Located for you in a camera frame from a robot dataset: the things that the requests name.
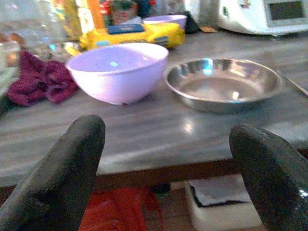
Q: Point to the yellow plastic bottle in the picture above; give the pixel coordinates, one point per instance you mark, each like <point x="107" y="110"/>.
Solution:
<point x="72" y="16"/>

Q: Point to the red plastic stool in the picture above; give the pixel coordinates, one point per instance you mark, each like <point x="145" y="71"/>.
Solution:
<point x="118" y="209"/>

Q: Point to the orange plastic bottle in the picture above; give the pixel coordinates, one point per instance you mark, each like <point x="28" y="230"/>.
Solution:
<point x="96" y="12"/>

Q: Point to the silver cutlery piece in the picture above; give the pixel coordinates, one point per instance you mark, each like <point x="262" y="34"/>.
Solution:
<point x="297" y="87"/>

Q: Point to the shallow stainless steel plate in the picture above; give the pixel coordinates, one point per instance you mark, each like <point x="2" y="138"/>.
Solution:
<point x="223" y="86"/>

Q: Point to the pale green tray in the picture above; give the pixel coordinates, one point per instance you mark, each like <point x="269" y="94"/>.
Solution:
<point x="6" y="77"/>

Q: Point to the white kitchen appliance with screen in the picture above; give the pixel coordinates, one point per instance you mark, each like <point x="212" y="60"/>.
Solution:
<point x="250" y="16"/>

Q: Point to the maroon crumpled cloth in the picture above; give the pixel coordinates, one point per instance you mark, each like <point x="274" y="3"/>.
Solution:
<point x="38" y="81"/>

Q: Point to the small brown paper piece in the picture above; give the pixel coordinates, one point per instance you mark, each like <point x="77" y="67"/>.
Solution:
<point x="207" y="29"/>

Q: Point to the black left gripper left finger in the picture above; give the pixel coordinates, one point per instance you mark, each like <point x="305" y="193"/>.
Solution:
<point x="62" y="168"/>

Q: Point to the clear glass jar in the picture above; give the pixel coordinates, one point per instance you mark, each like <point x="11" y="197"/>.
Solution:
<point x="45" y="26"/>

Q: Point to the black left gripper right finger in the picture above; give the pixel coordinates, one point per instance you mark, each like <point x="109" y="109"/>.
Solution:
<point x="272" y="173"/>

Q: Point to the colourful printed box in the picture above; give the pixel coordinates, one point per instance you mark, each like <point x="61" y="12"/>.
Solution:
<point x="122" y="12"/>

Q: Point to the lilac plastic bowl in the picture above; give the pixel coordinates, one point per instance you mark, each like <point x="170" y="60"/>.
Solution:
<point x="118" y="77"/>
<point x="168" y="19"/>

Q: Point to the white plastic storage box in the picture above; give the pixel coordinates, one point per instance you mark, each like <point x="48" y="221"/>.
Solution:
<point x="223" y="214"/>

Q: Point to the grey top wooden table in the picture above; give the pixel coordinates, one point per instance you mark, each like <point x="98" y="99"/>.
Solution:
<point x="154" y="134"/>

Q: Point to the small black object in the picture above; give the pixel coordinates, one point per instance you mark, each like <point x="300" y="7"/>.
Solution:
<point x="191" y="24"/>

